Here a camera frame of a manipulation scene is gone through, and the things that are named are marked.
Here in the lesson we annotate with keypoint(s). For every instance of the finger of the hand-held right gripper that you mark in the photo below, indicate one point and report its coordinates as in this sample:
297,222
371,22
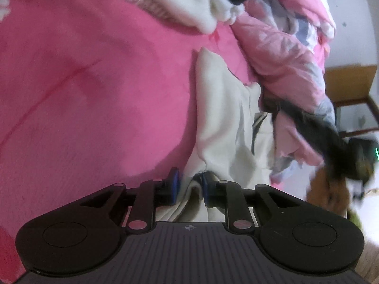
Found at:
311,130

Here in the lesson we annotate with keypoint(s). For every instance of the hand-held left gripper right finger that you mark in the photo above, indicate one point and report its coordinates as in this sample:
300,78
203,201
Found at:
207,192

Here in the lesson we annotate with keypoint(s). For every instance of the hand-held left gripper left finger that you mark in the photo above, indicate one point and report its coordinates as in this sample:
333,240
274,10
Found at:
174,188

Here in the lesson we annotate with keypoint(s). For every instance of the cream jacket with black trim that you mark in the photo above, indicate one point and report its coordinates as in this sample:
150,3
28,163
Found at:
222,118

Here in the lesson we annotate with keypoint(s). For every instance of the wooden cabinet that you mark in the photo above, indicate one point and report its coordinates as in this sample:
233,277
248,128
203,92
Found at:
346,82

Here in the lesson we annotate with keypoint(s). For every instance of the pink floral duvet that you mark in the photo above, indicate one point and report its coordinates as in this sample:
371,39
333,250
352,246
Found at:
281,53

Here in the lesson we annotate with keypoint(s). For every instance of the pink floral bedsheet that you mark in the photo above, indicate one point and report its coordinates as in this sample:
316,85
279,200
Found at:
88,94

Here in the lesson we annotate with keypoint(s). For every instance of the white garment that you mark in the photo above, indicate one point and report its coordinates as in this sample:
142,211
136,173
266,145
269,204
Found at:
192,0

